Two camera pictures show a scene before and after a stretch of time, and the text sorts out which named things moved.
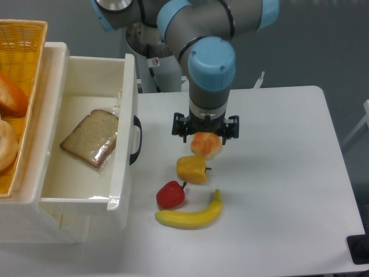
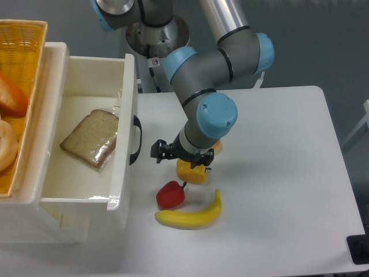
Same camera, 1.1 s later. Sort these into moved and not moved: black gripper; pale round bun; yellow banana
Moved: black gripper
Not moved: pale round bun; yellow banana
